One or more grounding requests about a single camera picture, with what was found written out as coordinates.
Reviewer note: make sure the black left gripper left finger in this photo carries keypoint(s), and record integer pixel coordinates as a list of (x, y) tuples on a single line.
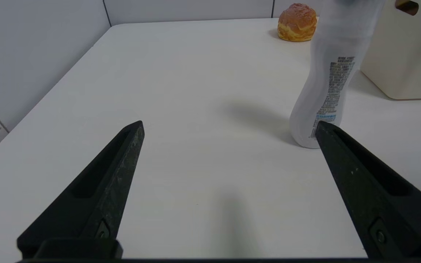
[(101, 197)]

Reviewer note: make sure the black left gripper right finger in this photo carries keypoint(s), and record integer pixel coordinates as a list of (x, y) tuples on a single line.
[(382, 197)]

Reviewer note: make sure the cream white plastic box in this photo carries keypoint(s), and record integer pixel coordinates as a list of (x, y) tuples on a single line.
[(408, 54)]

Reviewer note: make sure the translucent white plastic bottle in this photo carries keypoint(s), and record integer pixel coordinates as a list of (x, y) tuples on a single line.
[(329, 44)]

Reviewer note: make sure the round golden cream puff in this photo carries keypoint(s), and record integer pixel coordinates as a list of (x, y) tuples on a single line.
[(297, 22)]

